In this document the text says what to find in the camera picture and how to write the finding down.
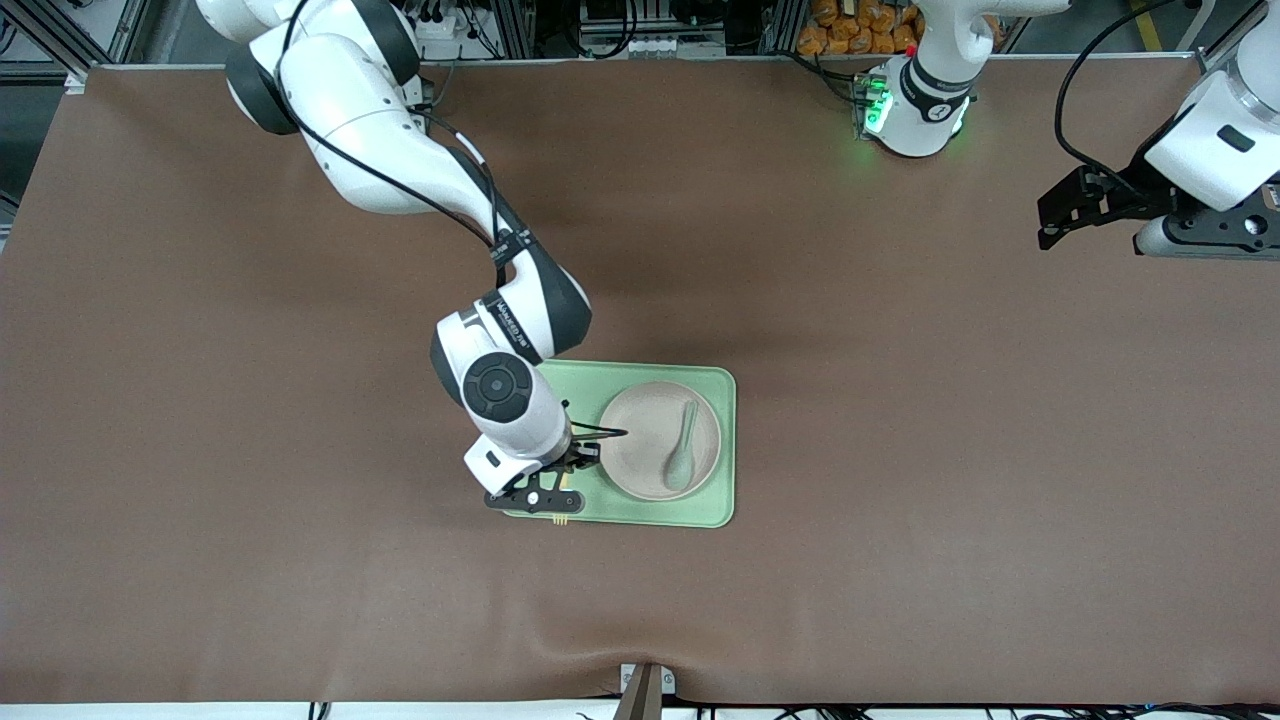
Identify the beige round plate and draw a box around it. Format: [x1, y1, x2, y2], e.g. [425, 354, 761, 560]
[598, 381, 723, 502]

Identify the grey-green plastic spoon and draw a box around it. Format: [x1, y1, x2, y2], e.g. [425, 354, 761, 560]
[663, 400, 701, 493]

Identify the light green rectangular tray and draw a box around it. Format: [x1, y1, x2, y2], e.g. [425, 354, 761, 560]
[497, 360, 738, 529]

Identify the pile of orange packets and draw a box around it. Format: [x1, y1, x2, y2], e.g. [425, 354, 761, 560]
[797, 0, 926, 57]

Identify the brown table mat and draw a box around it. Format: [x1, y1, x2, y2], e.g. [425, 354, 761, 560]
[0, 58, 1280, 706]

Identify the long white power strip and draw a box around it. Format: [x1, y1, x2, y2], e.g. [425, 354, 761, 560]
[580, 35, 701, 59]

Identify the white power strip with plugs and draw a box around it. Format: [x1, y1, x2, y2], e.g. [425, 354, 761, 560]
[415, 5, 473, 43]

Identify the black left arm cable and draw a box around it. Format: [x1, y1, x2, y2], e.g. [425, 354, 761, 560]
[1055, 0, 1201, 191]

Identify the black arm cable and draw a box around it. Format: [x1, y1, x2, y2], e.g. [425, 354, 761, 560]
[1055, 0, 1201, 191]
[275, 0, 629, 443]

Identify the aluminium frame profile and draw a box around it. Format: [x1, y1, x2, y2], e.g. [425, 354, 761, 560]
[0, 0, 113, 93]
[1195, 15, 1246, 79]

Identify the metal table edge bracket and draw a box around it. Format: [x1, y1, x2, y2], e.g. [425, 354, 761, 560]
[618, 662, 677, 720]

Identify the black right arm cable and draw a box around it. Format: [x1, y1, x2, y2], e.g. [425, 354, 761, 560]
[275, 0, 629, 443]

